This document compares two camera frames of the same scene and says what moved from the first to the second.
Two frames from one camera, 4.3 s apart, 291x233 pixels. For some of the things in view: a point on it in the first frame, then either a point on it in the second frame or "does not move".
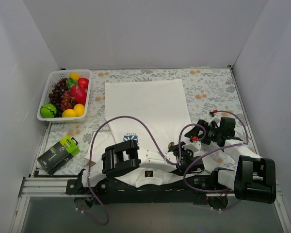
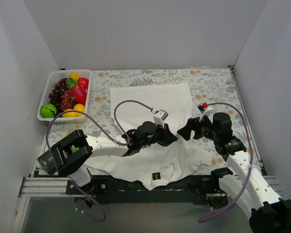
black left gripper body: x=175 y=150 -> x=164 y=135
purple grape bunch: x=60 y=96 does not move
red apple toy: x=83 y=82 does not move
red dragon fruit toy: x=78 y=94 does not move
